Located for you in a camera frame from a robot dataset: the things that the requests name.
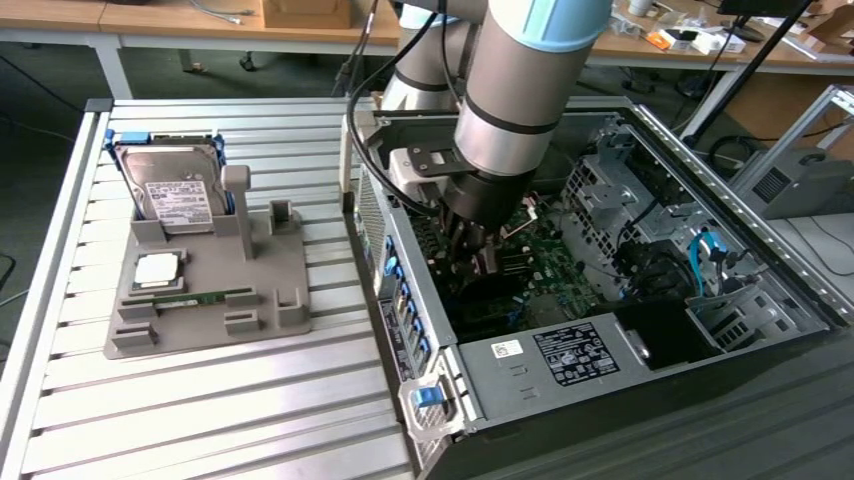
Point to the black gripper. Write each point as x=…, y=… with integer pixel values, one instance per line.
x=483, y=200

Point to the graphics card with metal bracket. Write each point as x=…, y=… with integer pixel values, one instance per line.
x=487, y=287

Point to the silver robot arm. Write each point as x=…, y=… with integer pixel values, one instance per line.
x=514, y=90

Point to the metal socket cover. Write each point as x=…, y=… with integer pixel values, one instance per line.
x=527, y=215

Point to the metal drive cage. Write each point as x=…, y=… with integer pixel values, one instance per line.
x=601, y=190

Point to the green motherboard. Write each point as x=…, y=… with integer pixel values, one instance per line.
x=567, y=270

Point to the open PC case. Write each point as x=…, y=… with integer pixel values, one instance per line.
x=350, y=150

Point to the grey chipset heat sink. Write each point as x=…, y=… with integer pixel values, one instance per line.
x=550, y=309

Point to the grey power supply unit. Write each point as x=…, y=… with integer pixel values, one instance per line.
x=520, y=380

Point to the cluttered wooden desk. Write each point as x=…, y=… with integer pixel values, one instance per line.
x=667, y=57

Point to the blue case latch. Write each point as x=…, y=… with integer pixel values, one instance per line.
x=427, y=397

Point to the orange and white box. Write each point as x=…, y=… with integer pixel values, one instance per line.
x=661, y=39

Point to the metal disk bay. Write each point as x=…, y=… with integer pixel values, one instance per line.
x=734, y=320

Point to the white cup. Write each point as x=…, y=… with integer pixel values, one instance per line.
x=642, y=6

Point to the cardboard box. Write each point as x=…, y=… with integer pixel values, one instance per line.
x=307, y=12

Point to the white flat box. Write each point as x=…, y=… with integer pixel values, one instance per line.
x=717, y=44

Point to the black slanted pole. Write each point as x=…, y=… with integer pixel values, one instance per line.
x=749, y=70

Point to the hard disk with blue carrier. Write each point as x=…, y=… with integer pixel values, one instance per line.
x=167, y=175

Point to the green RAM stick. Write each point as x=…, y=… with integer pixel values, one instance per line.
x=190, y=299

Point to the grey computer tower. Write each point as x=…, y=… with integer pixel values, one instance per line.
x=807, y=190

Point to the grey parts rack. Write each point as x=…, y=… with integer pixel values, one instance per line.
x=194, y=330

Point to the silver CPU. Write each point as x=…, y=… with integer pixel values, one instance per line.
x=156, y=270

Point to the black monitor with stand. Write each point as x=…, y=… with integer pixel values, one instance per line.
x=743, y=30

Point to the brown cardboard piece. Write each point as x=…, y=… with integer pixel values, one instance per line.
x=834, y=25

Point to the wooden desk with grey legs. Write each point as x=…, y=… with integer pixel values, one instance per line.
x=67, y=20

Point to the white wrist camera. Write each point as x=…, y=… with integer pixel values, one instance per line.
x=407, y=172

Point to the aluminium profile frame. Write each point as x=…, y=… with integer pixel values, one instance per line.
x=827, y=102

